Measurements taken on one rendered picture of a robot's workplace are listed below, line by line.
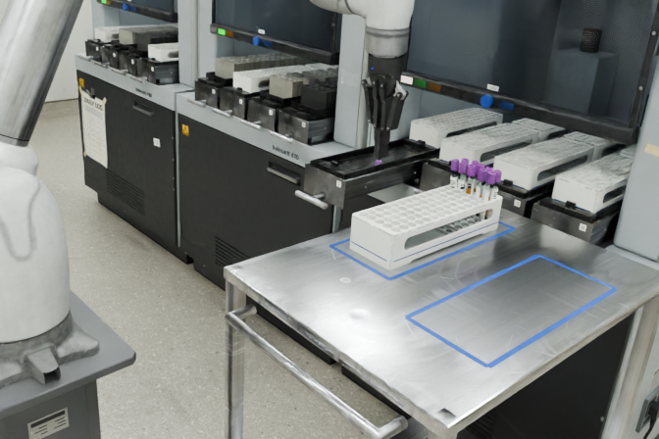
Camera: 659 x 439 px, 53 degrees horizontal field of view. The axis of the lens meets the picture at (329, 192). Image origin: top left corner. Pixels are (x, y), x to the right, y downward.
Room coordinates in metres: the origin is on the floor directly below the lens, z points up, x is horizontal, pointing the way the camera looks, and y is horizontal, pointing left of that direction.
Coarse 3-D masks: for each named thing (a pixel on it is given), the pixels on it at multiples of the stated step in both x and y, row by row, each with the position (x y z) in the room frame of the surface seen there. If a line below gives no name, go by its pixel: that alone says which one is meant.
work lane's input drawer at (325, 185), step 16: (400, 144) 1.68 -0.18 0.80; (416, 144) 1.66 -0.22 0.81; (320, 160) 1.47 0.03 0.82; (336, 160) 1.52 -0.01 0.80; (352, 160) 1.53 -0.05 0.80; (368, 160) 1.54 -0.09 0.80; (384, 160) 1.54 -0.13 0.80; (400, 160) 1.52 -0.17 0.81; (416, 160) 1.56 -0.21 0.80; (320, 176) 1.43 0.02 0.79; (336, 176) 1.39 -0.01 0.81; (352, 176) 1.40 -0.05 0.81; (368, 176) 1.42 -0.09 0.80; (384, 176) 1.46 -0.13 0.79; (400, 176) 1.51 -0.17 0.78; (416, 176) 1.55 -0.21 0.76; (320, 192) 1.43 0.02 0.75; (336, 192) 1.39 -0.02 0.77; (352, 192) 1.39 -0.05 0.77; (368, 192) 1.43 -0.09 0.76
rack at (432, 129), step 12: (420, 120) 1.72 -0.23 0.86; (432, 120) 1.73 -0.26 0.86; (444, 120) 1.74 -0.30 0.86; (456, 120) 1.74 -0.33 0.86; (468, 120) 1.75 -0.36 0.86; (480, 120) 1.76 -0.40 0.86; (492, 120) 1.80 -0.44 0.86; (420, 132) 1.67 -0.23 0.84; (432, 132) 1.65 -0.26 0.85; (444, 132) 1.65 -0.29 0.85; (456, 132) 1.80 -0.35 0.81; (432, 144) 1.64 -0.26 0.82
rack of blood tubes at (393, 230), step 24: (432, 192) 1.15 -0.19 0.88; (456, 192) 1.16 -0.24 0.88; (360, 216) 1.01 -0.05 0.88; (384, 216) 1.01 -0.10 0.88; (408, 216) 1.02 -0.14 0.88; (432, 216) 1.03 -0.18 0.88; (456, 216) 1.05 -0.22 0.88; (360, 240) 0.99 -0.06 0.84; (384, 240) 0.95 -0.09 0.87; (408, 240) 1.05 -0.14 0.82; (432, 240) 1.01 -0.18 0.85; (456, 240) 1.05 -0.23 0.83; (384, 264) 0.95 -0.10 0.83
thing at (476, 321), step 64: (320, 256) 0.97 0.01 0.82; (448, 256) 1.01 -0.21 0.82; (512, 256) 1.02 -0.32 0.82; (576, 256) 1.04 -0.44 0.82; (320, 320) 0.78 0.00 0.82; (384, 320) 0.79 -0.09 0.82; (448, 320) 0.80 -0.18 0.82; (512, 320) 0.81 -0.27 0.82; (576, 320) 0.83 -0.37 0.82; (640, 320) 0.99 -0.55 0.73; (320, 384) 0.69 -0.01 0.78; (384, 384) 0.65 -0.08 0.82; (448, 384) 0.66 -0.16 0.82; (512, 384) 0.67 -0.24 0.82; (640, 384) 0.99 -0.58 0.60
